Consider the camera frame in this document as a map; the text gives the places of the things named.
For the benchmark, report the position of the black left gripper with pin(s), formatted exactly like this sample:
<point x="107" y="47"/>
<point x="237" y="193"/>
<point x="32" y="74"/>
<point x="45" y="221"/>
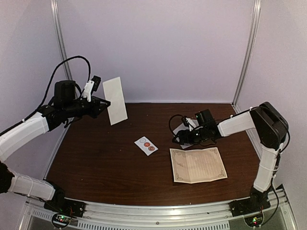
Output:
<point x="95" y="110"/>

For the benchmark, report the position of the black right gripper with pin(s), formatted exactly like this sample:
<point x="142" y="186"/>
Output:
<point x="182" y="133"/>

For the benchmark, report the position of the grey envelope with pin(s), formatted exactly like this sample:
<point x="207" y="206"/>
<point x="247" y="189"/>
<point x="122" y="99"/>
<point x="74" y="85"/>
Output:
<point x="179" y="128"/>

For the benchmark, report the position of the beige letter paper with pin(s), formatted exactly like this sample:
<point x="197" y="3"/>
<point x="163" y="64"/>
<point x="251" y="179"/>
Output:
<point x="114" y="93"/>
<point x="197" y="165"/>

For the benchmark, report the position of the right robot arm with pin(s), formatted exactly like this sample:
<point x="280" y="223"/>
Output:
<point x="270" y="125"/>

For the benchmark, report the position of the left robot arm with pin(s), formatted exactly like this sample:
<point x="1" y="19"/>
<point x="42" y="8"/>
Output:
<point x="69" y="101"/>

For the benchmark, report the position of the white sticker sheet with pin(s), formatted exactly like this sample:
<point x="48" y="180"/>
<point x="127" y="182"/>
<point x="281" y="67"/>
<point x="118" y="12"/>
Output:
<point x="140" y="143"/>

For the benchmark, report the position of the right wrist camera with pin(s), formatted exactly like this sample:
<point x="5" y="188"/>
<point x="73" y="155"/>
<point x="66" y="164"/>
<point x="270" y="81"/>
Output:
<point x="189" y="123"/>

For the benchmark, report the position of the front aluminium rail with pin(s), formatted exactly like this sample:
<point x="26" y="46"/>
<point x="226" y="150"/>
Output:
<point x="211" y="216"/>

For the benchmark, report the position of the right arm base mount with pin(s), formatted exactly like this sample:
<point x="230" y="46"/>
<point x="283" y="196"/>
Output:
<point x="252" y="207"/>

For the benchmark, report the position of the left aluminium frame post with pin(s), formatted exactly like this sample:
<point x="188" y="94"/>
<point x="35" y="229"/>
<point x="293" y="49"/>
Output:
<point x="58" y="29"/>

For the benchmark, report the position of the aluminium frame post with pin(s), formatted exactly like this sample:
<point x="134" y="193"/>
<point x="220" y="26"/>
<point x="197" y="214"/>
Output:
<point x="255" y="20"/>
<point x="58" y="29"/>

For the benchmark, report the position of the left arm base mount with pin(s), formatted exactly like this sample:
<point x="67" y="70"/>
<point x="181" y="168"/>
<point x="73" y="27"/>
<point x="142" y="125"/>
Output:
<point x="65" y="209"/>

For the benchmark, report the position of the right aluminium frame post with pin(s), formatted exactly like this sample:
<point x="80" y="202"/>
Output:
<point x="255" y="20"/>

